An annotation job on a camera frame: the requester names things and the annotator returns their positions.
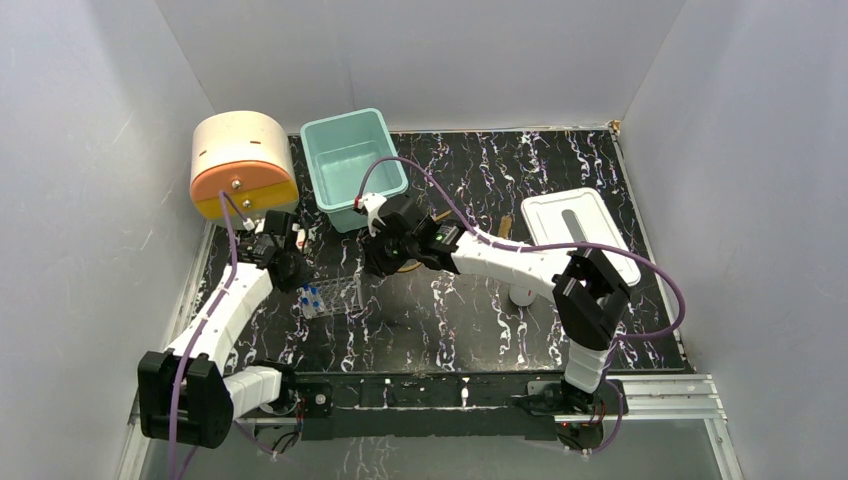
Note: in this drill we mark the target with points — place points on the tan rubber band loop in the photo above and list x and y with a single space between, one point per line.
413 265

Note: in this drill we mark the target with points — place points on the teal plastic bin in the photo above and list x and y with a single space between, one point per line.
343 151

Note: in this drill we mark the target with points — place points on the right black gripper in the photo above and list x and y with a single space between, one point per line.
373 258

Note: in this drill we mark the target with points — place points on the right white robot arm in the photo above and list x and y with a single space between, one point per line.
587 291

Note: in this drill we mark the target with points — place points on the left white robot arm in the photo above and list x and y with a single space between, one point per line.
184 394

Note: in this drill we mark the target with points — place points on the clear test tube rack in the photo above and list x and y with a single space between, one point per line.
336 296

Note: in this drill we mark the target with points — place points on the white squeeze bottle red cap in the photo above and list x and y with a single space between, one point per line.
521 297

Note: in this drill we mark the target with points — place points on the white orange yellow cylinder device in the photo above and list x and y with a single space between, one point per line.
241 165

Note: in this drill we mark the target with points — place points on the white plastic bin lid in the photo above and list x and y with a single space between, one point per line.
577 215

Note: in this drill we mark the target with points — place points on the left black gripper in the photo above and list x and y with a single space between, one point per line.
291 266

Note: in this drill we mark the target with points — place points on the small white red box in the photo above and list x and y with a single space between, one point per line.
302 240

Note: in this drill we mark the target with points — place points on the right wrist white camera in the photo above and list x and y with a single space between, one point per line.
369 205

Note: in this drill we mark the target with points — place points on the aluminium frame rail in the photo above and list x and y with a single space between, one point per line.
648 396

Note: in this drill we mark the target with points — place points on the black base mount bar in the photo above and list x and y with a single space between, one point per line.
532 404

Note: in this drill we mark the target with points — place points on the blue capped tube in rack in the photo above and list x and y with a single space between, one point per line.
307 301

